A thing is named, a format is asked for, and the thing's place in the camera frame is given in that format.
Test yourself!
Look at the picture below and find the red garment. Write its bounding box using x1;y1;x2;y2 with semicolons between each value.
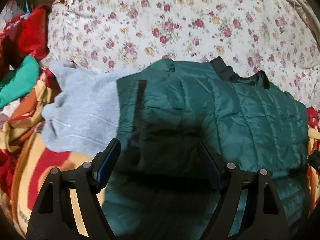
1;5;51;76

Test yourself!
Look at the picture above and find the grey fleece sweater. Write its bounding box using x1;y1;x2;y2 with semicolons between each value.
41;61;134;157

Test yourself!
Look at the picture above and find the red cream love blanket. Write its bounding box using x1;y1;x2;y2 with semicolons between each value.
1;69;106;238

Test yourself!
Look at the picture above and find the bright green garment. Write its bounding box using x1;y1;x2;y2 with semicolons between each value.
1;55;40;108

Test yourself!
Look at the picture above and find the green quilted puffer jacket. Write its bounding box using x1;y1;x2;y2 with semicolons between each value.
102;57;309;239

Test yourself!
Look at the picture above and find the floral white bed sheet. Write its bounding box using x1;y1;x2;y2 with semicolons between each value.
42;0;319;108

